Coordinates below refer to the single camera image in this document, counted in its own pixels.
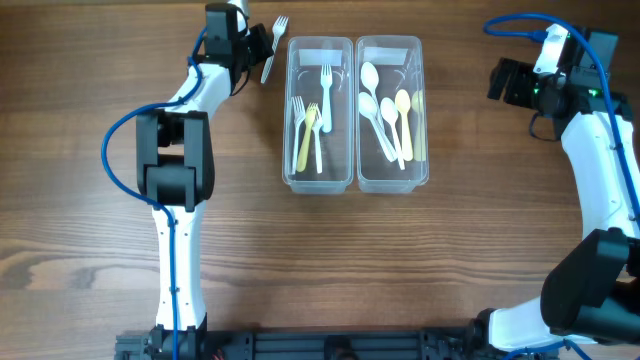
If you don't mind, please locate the white plastic fork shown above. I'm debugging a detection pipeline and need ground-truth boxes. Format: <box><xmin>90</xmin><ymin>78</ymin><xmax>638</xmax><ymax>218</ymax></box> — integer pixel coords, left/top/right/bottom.
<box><xmin>260</xmin><ymin>16</ymin><xmax>289</xmax><ymax>84</ymax></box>
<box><xmin>291</xmin><ymin>96</ymin><xmax>306</xmax><ymax>175</ymax></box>
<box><xmin>312</xmin><ymin>107</ymin><xmax>323</xmax><ymax>174</ymax></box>

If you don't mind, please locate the clear plastic container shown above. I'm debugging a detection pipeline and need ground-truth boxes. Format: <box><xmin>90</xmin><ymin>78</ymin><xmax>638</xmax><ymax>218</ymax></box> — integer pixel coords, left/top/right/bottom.
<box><xmin>355</xmin><ymin>35</ymin><xmax>429</xmax><ymax>194</ymax></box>
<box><xmin>282</xmin><ymin>36</ymin><xmax>355</xmax><ymax>195</ymax></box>

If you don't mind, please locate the yellow plastic fork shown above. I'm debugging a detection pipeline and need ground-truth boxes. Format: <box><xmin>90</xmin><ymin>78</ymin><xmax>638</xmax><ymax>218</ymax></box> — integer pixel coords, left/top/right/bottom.
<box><xmin>296</xmin><ymin>103</ymin><xmax>318</xmax><ymax>172</ymax></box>

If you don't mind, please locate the white plastic spoon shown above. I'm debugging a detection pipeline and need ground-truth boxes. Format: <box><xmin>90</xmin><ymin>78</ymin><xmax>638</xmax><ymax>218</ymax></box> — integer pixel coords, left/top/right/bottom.
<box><xmin>361</xmin><ymin>62</ymin><xmax>384</xmax><ymax>127</ymax></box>
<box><xmin>358</xmin><ymin>92</ymin><xmax>397</xmax><ymax>162</ymax></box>
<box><xmin>380</xmin><ymin>97</ymin><xmax>405</xmax><ymax>171</ymax></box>

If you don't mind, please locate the yellow plastic spoon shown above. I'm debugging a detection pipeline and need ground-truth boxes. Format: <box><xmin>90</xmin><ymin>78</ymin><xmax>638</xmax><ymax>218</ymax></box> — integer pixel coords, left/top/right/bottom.
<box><xmin>395</xmin><ymin>89</ymin><xmax>414</xmax><ymax>161</ymax></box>

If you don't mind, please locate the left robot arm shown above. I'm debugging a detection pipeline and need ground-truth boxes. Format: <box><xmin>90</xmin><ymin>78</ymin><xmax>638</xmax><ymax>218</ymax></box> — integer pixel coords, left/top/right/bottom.
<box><xmin>135</xmin><ymin>1</ymin><xmax>273</xmax><ymax>359</ymax></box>

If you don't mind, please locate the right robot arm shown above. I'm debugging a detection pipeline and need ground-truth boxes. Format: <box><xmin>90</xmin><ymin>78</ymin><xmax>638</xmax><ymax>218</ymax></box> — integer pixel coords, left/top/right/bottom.
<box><xmin>465</xmin><ymin>17</ymin><xmax>639</xmax><ymax>359</ymax></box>

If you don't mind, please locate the left blue cable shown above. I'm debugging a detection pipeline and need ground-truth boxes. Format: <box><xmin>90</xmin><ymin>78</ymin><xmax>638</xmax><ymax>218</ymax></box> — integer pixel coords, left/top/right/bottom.
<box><xmin>100</xmin><ymin>27</ymin><xmax>209</xmax><ymax>360</ymax></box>

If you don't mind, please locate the blue cable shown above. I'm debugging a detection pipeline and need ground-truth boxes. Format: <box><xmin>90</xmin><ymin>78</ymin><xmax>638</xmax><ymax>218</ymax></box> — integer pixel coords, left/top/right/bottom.
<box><xmin>482</xmin><ymin>12</ymin><xmax>640</xmax><ymax>360</ymax></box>
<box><xmin>100</xmin><ymin>27</ymin><xmax>209</xmax><ymax>360</ymax></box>

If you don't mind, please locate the right blue cable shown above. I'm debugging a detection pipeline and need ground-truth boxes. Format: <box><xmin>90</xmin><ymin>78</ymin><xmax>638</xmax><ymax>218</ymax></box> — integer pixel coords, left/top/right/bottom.
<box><xmin>482</xmin><ymin>12</ymin><xmax>640</xmax><ymax>360</ymax></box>

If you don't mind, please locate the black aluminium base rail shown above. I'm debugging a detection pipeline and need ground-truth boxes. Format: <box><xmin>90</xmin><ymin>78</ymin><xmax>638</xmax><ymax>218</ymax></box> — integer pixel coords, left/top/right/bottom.
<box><xmin>114</xmin><ymin>328</ymin><xmax>506</xmax><ymax>360</ymax></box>

